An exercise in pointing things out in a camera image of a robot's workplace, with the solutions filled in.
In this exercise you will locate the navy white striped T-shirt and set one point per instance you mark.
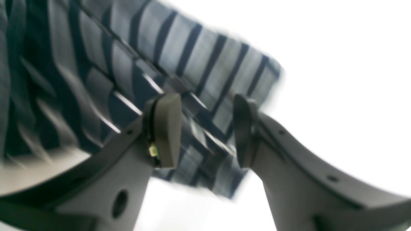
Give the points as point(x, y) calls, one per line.
point(75, 73)

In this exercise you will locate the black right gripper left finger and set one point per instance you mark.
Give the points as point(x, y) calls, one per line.
point(106, 191)

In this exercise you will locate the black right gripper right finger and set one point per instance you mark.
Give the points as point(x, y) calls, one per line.
point(304, 192)

